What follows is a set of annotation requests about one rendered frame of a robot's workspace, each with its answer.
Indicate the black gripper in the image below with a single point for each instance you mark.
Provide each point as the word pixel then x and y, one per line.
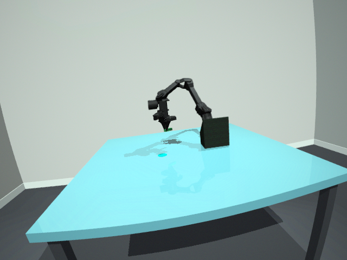
pixel 165 121

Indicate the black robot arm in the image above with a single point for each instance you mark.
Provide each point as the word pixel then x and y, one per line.
pixel 161 99

